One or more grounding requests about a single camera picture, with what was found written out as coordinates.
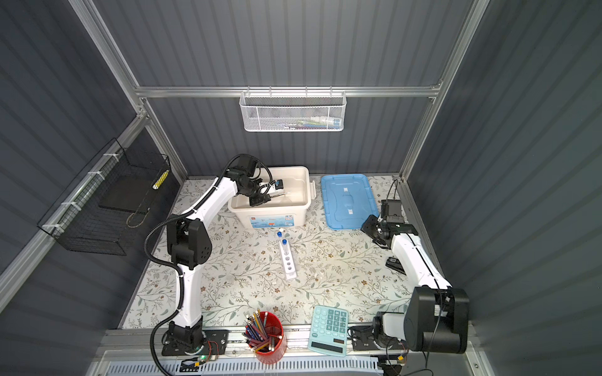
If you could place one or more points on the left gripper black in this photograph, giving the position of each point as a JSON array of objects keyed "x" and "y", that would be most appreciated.
[{"x": 259, "y": 200}]

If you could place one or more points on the black stapler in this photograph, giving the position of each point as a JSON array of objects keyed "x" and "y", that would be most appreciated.
[{"x": 395, "y": 265}]

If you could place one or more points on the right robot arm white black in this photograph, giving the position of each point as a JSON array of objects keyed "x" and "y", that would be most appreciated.
[{"x": 437, "y": 315}]

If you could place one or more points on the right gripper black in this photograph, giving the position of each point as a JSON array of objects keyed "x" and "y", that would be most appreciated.
[{"x": 368, "y": 225}]

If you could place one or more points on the white plastic storage bin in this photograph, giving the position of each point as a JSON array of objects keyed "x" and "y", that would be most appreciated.
[{"x": 286, "y": 210}]

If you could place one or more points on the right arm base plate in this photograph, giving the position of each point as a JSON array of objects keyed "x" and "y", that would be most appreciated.
[{"x": 363, "y": 339}]

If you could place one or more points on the blue plastic bin lid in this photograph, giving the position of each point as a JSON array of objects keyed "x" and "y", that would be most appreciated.
[{"x": 348, "y": 201}]

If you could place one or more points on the red pencil cup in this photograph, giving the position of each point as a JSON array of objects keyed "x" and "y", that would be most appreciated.
[{"x": 265, "y": 336}]

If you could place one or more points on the white wire wall basket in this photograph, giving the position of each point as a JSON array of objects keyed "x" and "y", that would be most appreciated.
[{"x": 289, "y": 114}]

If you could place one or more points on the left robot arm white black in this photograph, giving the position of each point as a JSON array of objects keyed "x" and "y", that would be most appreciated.
[{"x": 190, "y": 246}]

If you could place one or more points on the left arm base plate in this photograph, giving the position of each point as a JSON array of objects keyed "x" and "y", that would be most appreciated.
[{"x": 207, "y": 340}]

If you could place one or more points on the black wire side basket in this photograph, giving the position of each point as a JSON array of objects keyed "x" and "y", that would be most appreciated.
[{"x": 113, "y": 209}]

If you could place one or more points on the mint green calculator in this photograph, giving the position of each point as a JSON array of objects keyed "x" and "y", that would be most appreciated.
[{"x": 328, "y": 331}]

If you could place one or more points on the white test tube rack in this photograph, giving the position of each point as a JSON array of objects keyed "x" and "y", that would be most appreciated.
[{"x": 289, "y": 264}]

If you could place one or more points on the white slotted cable duct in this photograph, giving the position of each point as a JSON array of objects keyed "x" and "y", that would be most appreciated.
[{"x": 286, "y": 366}]

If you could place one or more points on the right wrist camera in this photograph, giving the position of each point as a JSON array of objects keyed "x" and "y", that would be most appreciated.
[{"x": 392, "y": 211}]

